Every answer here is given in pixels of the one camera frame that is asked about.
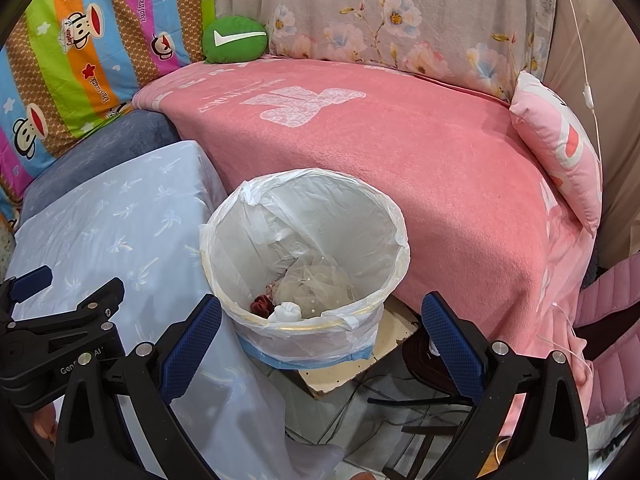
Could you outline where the pink blanket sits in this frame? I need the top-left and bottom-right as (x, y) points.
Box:
(131, 57), (601, 436)

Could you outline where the pink quilted jacket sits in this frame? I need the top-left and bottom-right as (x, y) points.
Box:
(575, 260), (640, 428)

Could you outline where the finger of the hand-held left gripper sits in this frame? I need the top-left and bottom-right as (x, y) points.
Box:
(7, 276), (126, 334)
(0, 265), (54, 312)

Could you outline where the beige board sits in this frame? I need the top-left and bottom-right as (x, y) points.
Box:
(290, 305), (421, 401)

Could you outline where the cream organza scrunchie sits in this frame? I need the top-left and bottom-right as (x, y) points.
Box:
(272, 257), (358, 318)

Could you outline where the green round cushion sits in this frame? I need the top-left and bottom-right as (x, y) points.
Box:
(202, 16), (268, 65)

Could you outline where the white lined waste bin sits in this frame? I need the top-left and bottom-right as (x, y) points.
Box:
(199, 167), (411, 372)

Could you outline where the grey floral sheet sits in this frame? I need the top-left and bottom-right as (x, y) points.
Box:
(209, 0), (558, 106)

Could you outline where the blue-grey cushion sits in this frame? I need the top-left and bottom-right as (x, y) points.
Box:
(22, 110), (181, 213)

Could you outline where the light blue palm-print cloth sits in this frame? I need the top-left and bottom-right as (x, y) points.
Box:
(0, 141), (346, 480)

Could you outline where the dark patterned pad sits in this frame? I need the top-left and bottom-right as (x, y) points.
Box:
(404, 330), (468, 396)

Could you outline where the beige curtain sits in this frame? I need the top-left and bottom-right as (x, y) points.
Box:
(542, 0), (640, 271)

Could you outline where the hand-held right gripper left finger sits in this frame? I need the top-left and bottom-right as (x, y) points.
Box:
(54, 294), (223, 480)

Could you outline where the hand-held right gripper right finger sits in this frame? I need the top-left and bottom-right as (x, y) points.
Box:
(420, 291), (591, 480)

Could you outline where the pink printed pillow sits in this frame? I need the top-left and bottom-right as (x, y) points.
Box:
(509, 71), (603, 238)

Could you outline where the black metal frame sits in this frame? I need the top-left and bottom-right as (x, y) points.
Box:
(367, 392), (476, 461)

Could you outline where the striped cartoon monkey blanket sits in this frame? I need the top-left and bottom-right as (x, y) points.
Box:
(0, 0), (213, 226)

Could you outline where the person's left hand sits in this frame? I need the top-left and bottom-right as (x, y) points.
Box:
(32, 402), (58, 443)

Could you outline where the white cable with switch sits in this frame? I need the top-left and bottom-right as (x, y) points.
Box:
(554, 0), (608, 161)

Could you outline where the white sock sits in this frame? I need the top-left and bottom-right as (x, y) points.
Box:
(270, 301), (303, 322)

